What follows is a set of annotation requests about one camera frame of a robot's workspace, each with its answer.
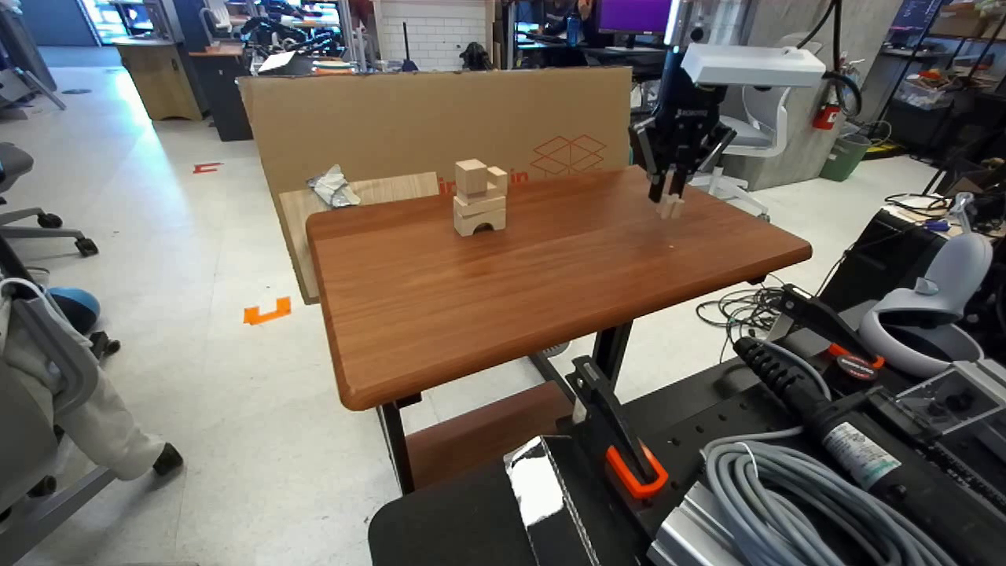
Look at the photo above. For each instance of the orange floor tape marker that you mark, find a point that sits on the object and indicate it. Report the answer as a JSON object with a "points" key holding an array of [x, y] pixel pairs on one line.
{"points": [[269, 311]]}

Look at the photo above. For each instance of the light grey office chair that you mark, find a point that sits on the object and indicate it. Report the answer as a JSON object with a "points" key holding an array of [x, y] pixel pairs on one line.
{"points": [[52, 409]]}

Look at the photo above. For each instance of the light wooden cube block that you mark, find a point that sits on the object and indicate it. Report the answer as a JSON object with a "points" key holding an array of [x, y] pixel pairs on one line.
{"points": [[470, 177]]}

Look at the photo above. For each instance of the brown wooden board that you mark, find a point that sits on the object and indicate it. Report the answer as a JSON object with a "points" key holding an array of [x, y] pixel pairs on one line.
{"points": [[481, 436]]}

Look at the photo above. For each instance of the wooden rectangular block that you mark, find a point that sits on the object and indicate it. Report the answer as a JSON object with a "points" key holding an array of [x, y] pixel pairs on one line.
{"points": [[497, 180]]}

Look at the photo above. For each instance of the red floor tape marker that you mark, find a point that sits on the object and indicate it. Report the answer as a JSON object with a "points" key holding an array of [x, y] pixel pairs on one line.
{"points": [[206, 169]]}

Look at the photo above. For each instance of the purple lit monitor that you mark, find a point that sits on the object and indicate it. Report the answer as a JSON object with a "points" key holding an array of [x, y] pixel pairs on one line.
{"points": [[633, 17]]}

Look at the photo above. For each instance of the black orange bar clamp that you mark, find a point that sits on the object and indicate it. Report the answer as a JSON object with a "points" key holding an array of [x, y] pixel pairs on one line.
{"points": [[619, 441], [838, 335]]}

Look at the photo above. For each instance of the large brown cardboard panel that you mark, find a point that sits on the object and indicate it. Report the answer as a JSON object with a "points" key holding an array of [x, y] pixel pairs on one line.
{"points": [[420, 119]]}

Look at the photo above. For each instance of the wooden arch block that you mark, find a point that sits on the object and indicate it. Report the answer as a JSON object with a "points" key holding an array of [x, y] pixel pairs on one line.
{"points": [[480, 218]]}

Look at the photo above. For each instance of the black cabinet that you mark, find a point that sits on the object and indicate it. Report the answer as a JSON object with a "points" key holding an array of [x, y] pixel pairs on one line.
{"points": [[222, 95]]}

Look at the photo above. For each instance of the red fire extinguisher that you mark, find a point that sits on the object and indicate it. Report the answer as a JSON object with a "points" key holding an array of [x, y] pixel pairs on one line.
{"points": [[827, 115]]}

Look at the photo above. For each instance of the white VR controller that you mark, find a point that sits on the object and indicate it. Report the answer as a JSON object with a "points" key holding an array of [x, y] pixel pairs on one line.
{"points": [[932, 303]]}

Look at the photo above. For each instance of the silver aluminium extrusion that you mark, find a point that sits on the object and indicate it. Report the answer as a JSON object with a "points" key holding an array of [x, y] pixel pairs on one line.
{"points": [[692, 535]]}

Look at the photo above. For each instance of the white swivel office chair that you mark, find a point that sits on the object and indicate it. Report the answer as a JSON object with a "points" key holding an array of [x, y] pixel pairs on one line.
{"points": [[767, 119]]}

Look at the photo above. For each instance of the green waste bin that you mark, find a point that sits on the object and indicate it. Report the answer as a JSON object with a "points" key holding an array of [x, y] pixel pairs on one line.
{"points": [[843, 156]]}

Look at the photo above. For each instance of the dark grey office chair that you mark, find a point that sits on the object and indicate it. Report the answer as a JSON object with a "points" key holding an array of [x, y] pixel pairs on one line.
{"points": [[20, 208]]}

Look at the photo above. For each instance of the crumpled white plastic wrap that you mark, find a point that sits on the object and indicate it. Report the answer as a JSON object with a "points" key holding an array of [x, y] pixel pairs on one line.
{"points": [[335, 186]]}

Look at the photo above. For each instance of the shiny silver metal bracket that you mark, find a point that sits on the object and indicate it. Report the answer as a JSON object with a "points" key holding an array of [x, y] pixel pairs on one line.
{"points": [[546, 497]]}

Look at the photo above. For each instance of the light wooden cabinet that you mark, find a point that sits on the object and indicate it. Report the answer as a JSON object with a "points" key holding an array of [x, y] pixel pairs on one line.
{"points": [[158, 83]]}

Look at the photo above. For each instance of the blue round object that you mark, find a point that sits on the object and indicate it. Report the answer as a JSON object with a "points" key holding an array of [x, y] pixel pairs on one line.
{"points": [[77, 308]]}

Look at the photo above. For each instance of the clear plastic case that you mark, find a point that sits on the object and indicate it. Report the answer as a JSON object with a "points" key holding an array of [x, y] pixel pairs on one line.
{"points": [[954, 396]]}

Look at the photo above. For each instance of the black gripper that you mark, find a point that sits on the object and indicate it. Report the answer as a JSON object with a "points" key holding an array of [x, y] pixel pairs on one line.
{"points": [[691, 110]]}

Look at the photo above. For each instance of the brown wooden table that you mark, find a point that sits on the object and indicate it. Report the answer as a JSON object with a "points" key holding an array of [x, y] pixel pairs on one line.
{"points": [[399, 441]]}

